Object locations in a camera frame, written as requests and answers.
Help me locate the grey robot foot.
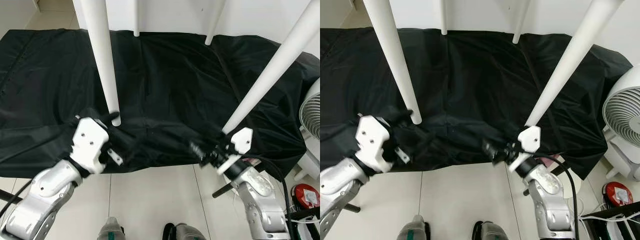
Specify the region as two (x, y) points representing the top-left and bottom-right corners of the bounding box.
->
(96, 216), (126, 240)
(472, 219), (510, 240)
(162, 222), (207, 240)
(397, 214), (429, 240)

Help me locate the black tablecloth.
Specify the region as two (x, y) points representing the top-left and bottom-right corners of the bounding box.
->
(320, 27), (634, 181)
(0, 28), (321, 182)

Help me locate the black box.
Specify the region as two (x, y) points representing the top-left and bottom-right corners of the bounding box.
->
(287, 207), (321, 240)
(582, 200), (640, 240)

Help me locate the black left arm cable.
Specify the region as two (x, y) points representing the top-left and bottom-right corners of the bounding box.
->
(0, 177), (34, 221)

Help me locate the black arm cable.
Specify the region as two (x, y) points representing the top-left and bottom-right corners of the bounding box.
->
(247, 155), (294, 240)
(0, 177), (34, 221)
(537, 152), (581, 240)

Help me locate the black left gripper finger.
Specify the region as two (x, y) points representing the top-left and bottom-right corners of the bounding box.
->
(392, 108), (415, 124)
(98, 110), (121, 126)
(401, 128), (436, 152)
(114, 130), (144, 153)

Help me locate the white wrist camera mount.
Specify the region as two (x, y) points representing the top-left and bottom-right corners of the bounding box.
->
(355, 114), (399, 174)
(217, 127), (255, 175)
(507, 124), (543, 171)
(69, 116), (111, 175)

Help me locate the white standing fan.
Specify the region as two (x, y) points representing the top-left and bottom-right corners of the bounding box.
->
(298, 77), (321, 143)
(602, 65), (640, 151)

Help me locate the red round cable reel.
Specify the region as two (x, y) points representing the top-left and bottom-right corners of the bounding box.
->
(292, 183), (321, 211)
(602, 180), (634, 207)

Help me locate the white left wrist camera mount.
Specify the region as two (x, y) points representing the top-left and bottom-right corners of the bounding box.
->
(355, 114), (399, 174)
(69, 116), (111, 175)

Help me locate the white power cable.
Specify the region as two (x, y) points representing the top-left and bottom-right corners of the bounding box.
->
(567, 197), (640, 224)
(287, 214), (321, 224)

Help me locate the grey robot left foot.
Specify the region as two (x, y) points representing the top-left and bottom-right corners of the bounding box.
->
(397, 214), (429, 240)
(96, 216), (126, 240)

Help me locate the grey robot right foot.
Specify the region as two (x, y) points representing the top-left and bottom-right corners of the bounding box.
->
(162, 222), (207, 240)
(472, 219), (510, 240)

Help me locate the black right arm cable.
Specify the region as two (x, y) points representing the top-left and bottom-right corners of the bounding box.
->
(247, 155), (294, 240)
(537, 152), (581, 240)

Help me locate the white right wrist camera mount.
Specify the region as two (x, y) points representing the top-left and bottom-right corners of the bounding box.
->
(217, 127), (255, 175)
(507, 124), (543, 171)

